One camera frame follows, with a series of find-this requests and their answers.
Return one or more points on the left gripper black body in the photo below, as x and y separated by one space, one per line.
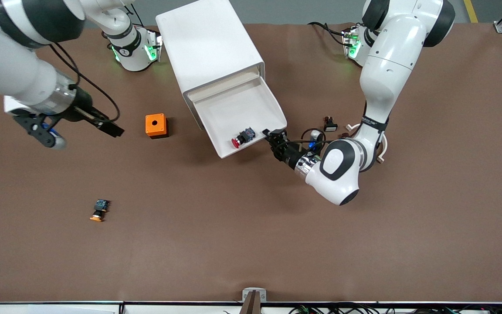
289 155

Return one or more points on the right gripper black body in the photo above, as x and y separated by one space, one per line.
81 108

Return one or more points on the red mushroom push button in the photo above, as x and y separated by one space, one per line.
242 137

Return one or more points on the white pull-out drawer tray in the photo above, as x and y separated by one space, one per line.
238 109

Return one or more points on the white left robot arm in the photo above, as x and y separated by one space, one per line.
386 74

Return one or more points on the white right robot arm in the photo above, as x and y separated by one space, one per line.
11 65

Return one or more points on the yellow mushroom push button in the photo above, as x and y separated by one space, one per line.
100 207

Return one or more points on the white drawer cabinet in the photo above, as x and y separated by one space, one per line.
209 48

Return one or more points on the small white clip part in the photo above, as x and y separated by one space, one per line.
352 127

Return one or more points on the brown table mat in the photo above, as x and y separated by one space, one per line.
251 244

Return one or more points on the orange button enclosure box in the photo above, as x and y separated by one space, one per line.
155 124

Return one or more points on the small black switch part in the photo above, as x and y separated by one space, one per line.
330 125

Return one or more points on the grey bracket with brown post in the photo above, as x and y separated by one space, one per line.
254 298

